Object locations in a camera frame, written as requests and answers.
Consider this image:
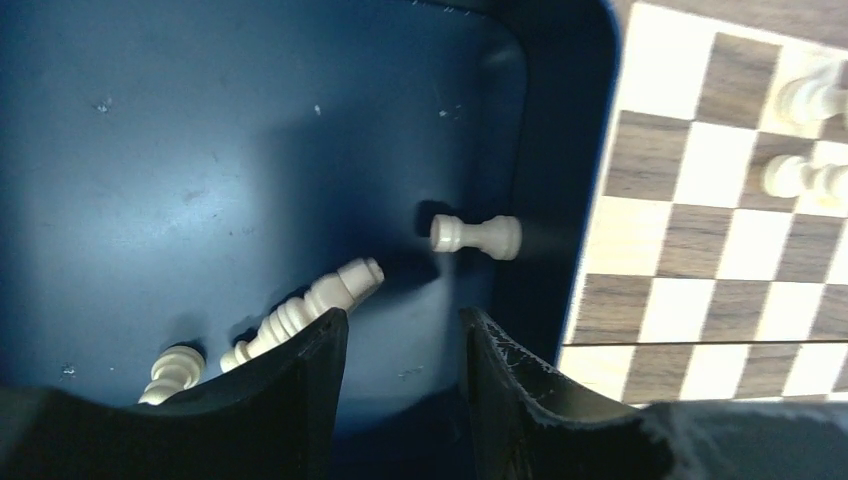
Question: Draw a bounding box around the dark blue tray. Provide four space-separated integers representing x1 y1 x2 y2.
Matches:
1 1 620 479

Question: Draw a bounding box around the light pawn in tray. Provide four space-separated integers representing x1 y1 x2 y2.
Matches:
429 214 522 261

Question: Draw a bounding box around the wooden chess board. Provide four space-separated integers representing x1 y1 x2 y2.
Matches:
556 1 847 406

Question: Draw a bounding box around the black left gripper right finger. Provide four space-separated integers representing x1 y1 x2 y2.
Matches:
460 308 847 479

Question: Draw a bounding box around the light wooden pawn on board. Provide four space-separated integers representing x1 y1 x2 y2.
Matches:
761 155 847 204

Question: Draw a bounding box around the light piece lying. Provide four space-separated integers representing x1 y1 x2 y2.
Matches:
138 345 206 405
219 258 385 373

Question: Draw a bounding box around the light piece lying middle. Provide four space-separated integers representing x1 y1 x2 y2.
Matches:
219 258 385 373

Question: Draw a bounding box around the light piece lying left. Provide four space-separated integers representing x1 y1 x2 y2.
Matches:
138 345 206 405

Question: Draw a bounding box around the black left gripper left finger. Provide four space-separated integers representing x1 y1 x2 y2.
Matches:
1 309 348 479

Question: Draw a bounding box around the light wooden tall piece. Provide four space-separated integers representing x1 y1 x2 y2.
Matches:
776 63 847 129

